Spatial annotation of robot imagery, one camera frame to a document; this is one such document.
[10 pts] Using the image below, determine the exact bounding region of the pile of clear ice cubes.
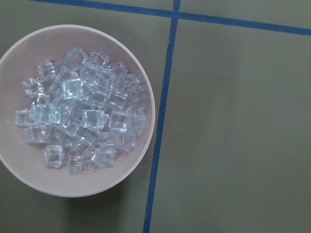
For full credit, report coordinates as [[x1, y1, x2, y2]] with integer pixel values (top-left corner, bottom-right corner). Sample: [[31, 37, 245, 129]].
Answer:
[[15, 47, 148, 174]]

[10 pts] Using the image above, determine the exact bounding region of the pink bowl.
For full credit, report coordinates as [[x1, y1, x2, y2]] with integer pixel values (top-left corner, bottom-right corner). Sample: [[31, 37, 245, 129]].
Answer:
[[0, 25, 155, 198]]

